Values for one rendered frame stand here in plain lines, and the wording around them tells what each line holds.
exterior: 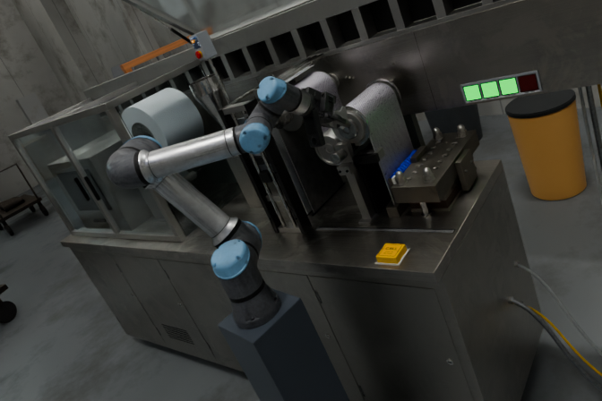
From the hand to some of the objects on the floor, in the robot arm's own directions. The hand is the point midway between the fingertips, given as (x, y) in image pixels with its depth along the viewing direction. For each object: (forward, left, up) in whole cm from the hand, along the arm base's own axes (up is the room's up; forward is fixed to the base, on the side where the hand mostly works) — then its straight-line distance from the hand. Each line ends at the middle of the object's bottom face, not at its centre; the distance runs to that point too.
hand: (342, 126), depth 157 cm
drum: (+170, +17, -127) cm, 213 cm away
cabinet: (-6, +95, -127) cm, 159 cm away
